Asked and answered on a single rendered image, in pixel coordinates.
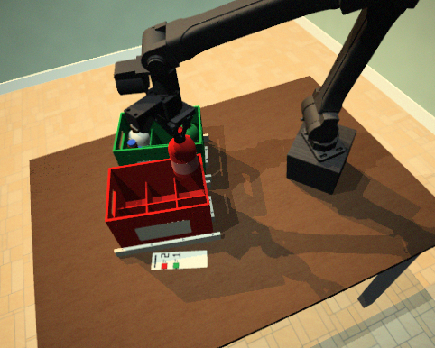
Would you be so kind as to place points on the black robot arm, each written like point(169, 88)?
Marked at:
point(166, 45)

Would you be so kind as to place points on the white paper pick list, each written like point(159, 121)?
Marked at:
point(179, 260)

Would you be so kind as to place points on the white bottle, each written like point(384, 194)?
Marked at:
point(142, 139)

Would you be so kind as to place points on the blue bottle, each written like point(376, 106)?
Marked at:
point(133, 144)

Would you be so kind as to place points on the red crate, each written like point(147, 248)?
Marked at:
point(162, 217)

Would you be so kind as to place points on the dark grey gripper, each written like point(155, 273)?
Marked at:
point(183, 118)

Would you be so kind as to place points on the green bottle crate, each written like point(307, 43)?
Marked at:
point(159, 138)

